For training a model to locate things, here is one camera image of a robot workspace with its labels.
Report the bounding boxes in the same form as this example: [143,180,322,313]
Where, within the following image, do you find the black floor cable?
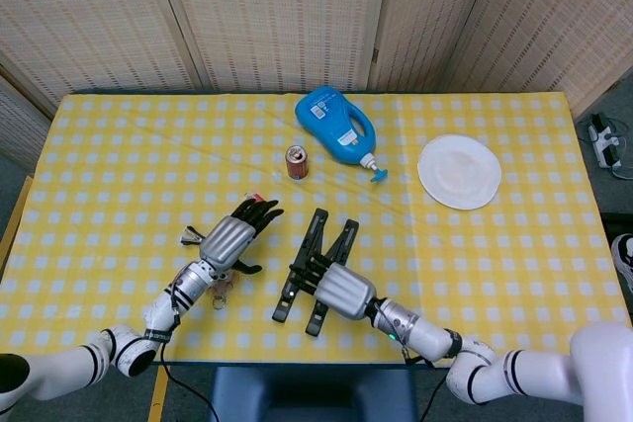
[160,352,219,422]

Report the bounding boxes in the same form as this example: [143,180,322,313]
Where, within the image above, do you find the blue pump detergent bottle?
[294,85,390,184]

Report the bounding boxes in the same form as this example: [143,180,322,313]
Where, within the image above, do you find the black folding laptop stand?
[271,208,361,338]

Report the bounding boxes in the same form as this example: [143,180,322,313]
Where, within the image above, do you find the black staple remover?
[180,225,207,248]

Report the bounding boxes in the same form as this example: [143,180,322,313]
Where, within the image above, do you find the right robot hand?
[289,253,380,322]

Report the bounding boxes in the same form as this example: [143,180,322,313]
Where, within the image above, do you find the black and white shoe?
[611,233,633,295]

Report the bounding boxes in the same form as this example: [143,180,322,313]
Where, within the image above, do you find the white paper plate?
[417,133,503,211]

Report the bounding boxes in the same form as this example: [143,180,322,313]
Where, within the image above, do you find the yellow checked tablecloth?
[0,93,633,367]

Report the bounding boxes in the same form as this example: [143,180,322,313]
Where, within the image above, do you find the brown plush keychain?
[210,271,242,310]

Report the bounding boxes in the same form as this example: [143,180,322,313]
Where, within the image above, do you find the woven folding screen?
[0,0,633,174]

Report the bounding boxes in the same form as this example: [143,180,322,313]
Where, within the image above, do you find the white power strip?
[587,114,623,170]

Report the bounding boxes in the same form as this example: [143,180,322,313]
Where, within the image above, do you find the red soda can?
[283,144,310,181]

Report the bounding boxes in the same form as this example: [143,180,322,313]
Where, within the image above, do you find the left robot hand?
[197,198,286,278]

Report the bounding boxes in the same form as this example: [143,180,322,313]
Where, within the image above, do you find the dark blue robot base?
[210,366,419,422]

